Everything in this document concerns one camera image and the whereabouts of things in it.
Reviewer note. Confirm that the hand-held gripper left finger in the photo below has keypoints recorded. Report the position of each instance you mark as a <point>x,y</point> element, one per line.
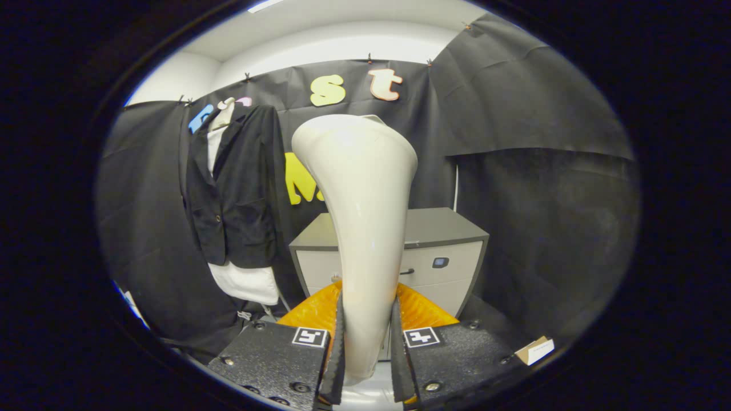
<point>338,365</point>

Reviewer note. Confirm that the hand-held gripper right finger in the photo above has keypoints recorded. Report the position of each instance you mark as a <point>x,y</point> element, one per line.
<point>398,365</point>

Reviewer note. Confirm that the white shirt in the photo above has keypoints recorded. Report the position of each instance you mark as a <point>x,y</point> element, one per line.
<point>245,282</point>

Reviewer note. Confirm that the white garment steamer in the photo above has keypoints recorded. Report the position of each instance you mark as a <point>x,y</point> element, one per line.
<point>365,228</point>

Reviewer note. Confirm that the black suit jacket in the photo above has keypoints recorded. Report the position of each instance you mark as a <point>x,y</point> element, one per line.
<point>245,188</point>

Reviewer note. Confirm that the white clothes hanger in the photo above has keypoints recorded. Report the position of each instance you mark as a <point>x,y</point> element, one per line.
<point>226,104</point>

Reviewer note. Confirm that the small cardboard piece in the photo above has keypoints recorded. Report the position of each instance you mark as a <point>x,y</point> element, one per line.
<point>537,350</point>

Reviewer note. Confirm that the grey drawer cabinet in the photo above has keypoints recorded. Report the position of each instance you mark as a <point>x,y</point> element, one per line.
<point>440,228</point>

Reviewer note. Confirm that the black backdrop cloth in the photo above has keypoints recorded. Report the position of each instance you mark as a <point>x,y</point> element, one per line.
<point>514,97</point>

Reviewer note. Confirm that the ceiling light panel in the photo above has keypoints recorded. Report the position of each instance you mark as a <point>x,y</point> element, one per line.
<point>264,5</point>

